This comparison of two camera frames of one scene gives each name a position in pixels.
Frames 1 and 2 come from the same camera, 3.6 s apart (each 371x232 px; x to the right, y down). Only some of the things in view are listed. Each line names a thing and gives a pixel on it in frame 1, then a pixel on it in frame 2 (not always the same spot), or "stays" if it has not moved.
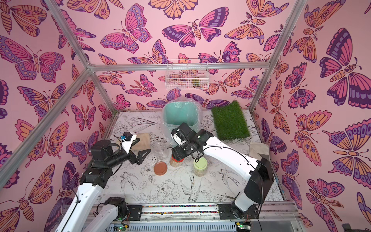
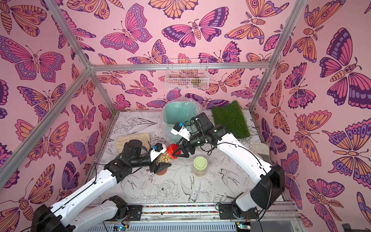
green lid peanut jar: [200, 167] stays
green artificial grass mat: [230, 123] stays
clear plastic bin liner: [175, 111] stays
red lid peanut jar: [175, 163] -> [164, 157]
